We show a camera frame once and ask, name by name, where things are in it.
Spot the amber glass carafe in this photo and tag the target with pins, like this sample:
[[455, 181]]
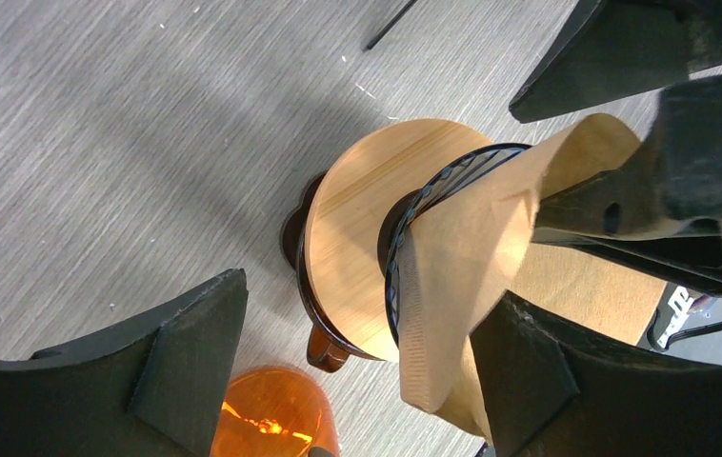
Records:
[[275, 412]]

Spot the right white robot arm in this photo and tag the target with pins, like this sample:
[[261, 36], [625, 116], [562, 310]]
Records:
[[695, 309]]

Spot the brown glass dripper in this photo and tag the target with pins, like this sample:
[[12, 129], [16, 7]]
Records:
[[327, 348]]

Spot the blue dripper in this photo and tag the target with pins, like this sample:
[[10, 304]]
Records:
[[455, 176]]

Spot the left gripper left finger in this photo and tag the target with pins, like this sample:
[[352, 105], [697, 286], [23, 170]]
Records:
[[151, 385]]

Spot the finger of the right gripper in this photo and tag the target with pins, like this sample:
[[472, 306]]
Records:
[[661, 211], [609, 50]]

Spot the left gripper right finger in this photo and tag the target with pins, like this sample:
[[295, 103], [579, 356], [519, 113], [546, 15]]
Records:
[[548, 386]]

